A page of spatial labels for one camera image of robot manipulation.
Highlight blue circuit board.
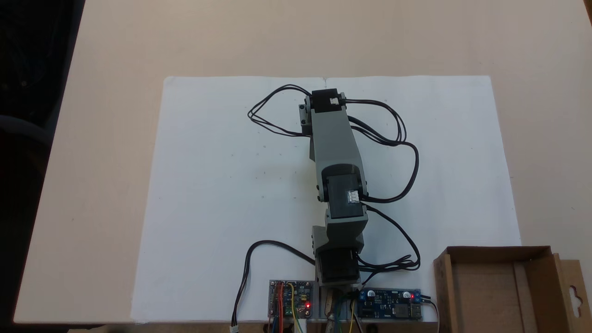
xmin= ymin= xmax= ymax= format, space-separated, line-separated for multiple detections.
xmin=358 ymin=288 xmax=424 ymax=321

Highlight brown cardboard box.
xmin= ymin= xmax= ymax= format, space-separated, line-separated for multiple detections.
xmin=433 ymin=245 xmax=586 ymax=333

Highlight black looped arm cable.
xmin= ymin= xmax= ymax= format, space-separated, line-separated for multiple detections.
xmin=248 ymin=84 xmax=312 ymax=137
xmin=344 ymin=98 xmax=408 ymax=145

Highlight long black arm cable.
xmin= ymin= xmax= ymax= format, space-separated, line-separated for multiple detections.
xmin=352 ymin=123 xmax=420 ymax=204

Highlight black cable with white connector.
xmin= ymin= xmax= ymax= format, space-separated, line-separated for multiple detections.
xmin=230 ymin=240 xmax=317 ymax=333

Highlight circuit board with coloured wires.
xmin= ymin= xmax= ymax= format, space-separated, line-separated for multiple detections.
xmin=268 ymin=279 xmax=315 ymax=321

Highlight black base motor cable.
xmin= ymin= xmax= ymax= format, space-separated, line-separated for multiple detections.
xmin=356 ymin=206 xmax=422 ymax=274

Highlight coloured jumper wires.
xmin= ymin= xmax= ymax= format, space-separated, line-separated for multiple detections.
xmin=325 ymin=289 xmax=367 ymax=333

